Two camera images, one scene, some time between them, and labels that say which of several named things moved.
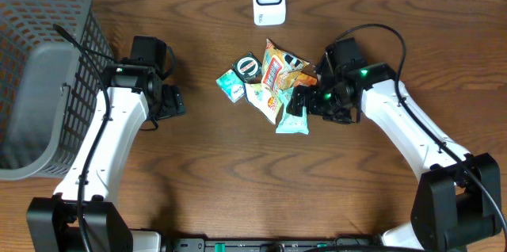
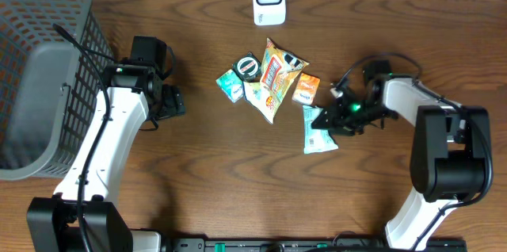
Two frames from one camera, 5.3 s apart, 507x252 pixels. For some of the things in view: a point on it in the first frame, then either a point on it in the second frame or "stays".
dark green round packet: x=248 y=69 stays
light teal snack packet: x=291 y=124 → x=316 y=140
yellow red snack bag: x=280 y=72 stays
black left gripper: x=173 y=101 stays
